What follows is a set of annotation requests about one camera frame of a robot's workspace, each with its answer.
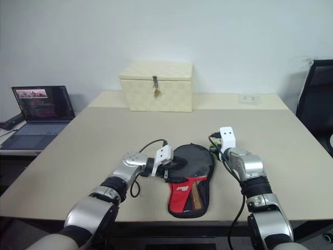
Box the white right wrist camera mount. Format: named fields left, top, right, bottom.
left=219, top=126, right=236, bottom=149

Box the black device beside laptop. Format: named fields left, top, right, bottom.
left=0, top=112, right=24, bottom=131

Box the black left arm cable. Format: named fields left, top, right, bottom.
left=130, top=140, right=169, bottom=199

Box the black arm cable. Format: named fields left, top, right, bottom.
left=207, top=132, right=248, bottom=248
left=130, top=140, right=169, bottom=199

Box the cream woven storage box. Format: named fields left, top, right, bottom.
left=118, top=60, right=195, bottom=114

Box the white table power socket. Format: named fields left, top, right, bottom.
left=238, top=94, right=260, bottom=106

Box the open grey laptop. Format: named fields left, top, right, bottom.
left=0, top=84, right=76, bottom=152

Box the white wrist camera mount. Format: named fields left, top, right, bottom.
left=219, top=126, right=236, bottom=149
left=151, top=146, right=175, bottom=176

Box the table tennis paddle black rubber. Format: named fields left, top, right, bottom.
left=173, top=144, right=213, bottom=210

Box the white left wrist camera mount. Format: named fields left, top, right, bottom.
left=151, top=146, right=175, bottom=176

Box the black red paddle case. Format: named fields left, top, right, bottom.
left=166, top=142, right=218, bottom=220

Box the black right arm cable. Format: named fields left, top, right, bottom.
left=207, top=132, right=248, bottom=248

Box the black office chair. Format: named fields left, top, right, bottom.
left=296, top=59, right=333, bottom=158

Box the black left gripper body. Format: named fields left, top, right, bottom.
left=157, top=162, right=175, bottom=183

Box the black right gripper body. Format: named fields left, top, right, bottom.
left=209, top=144, right=224, bottom=157

